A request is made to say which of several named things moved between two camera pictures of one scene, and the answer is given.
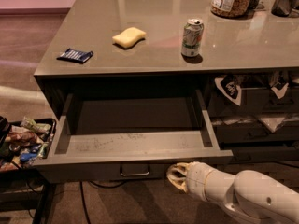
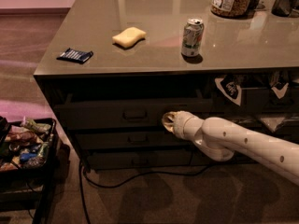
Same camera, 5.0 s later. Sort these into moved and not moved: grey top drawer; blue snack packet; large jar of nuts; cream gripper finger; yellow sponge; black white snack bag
Moved: cream gripper finger; grey top drawer
Not moved: yellow sponge; black white snack bag; blue snack packet; large jar of nuts
